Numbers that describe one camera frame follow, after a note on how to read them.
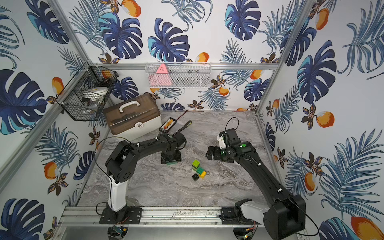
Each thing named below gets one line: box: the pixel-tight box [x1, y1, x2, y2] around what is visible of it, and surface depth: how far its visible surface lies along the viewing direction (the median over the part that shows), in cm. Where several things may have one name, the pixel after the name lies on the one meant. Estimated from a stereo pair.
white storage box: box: [103, 92, 162, 142], surface depth 97 cm
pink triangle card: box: [148, 63, 172, 86], surface depth 92 cm
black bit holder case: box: [158, 117, 178, 133], surface depth 112 cm
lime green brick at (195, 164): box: [192, 159, 201, 170], surface depth 83 cm
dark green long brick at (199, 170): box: [196, 166, 205, 175], surface depth 86 cm
